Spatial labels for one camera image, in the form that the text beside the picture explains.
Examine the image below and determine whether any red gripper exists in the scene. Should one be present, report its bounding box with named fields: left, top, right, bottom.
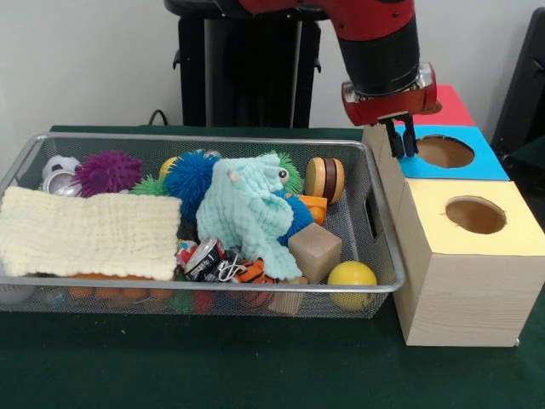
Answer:
left=340, top=62, right=439, bottom=160

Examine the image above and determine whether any mint knitted cloth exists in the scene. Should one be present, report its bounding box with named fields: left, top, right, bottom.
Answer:
left=194, top=153, right=303, bottom=280

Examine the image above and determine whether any cream knitted cloth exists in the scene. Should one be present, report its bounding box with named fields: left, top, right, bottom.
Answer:
left=0, top=185, right=183, bottom=282

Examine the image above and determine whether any silver mesh bin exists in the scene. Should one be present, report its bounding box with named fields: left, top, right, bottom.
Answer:
left=0, top=131, right=405, bottom=320

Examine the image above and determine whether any wooden box with three holes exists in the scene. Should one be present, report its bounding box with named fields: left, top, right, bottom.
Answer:
left=362, top=83, right=545, bottom=348

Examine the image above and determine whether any wooden yo-yo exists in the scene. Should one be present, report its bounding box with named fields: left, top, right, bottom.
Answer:
left=304, top=156, right=346, bottom=205

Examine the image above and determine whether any green spiky toy with eyes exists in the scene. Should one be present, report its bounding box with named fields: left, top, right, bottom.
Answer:
left=263, top=151, right=304, bottom=196

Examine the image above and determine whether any green covered side table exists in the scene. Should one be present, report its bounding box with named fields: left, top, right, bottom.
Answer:
left=504, top=136, right=545, bottom=174

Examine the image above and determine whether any black stand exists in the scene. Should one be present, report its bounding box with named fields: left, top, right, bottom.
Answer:
left=489, top=7, right=545, bottom=148

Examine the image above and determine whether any wooden cube block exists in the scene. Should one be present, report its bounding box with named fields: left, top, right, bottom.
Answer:
left=287, top=223, right=344, bottom=285

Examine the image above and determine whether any yellow smooth ball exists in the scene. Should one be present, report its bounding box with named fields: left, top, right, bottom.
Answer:
left=327, top=260, right=379, bottom=311

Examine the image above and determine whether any tiger plush toy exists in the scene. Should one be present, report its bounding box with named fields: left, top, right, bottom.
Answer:
left=232, top=257, right=278, bottom=285

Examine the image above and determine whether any large blue spiky ball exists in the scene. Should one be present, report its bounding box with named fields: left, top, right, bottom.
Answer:
left=163, top=148, right=222, bottom=222

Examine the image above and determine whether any crushed black can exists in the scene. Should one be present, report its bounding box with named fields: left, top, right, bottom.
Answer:
left=183, top=236, right=239, bottom=283

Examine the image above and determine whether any small green spiky ball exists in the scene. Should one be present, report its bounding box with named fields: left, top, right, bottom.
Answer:
left=129, top=173, right=169, bottom=197

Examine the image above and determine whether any dark green table cloth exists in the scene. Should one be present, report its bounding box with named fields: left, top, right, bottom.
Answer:
left=0, top=124, right=545, bottom=409

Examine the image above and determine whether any purple spiky ball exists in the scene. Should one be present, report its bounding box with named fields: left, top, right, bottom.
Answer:
left=72, top=149, right=146, bottom=198

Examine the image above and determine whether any small soccer ball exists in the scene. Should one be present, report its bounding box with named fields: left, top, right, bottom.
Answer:
left=41, top=155, right=82, bottom=180

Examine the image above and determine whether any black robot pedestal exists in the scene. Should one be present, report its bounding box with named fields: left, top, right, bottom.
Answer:
left=163, top=0, right=341, bottom=129

